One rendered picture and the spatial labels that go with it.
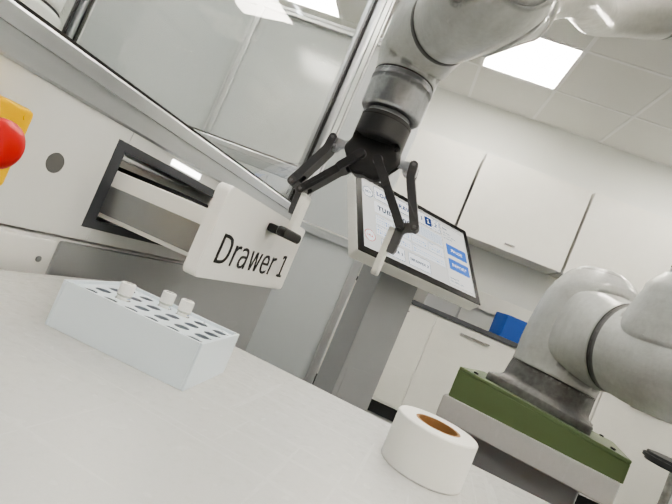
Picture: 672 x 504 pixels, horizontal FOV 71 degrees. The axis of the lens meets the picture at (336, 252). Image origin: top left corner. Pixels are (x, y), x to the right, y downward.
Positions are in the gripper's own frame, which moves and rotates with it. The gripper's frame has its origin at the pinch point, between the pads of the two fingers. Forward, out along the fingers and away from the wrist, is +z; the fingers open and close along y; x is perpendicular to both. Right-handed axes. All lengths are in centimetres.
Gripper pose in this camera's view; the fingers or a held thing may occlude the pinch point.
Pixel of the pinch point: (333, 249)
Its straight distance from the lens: 67.0
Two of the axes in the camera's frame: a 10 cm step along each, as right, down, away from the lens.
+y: -9.0, -3.7, 2.5
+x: -2.2, -1.3, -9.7
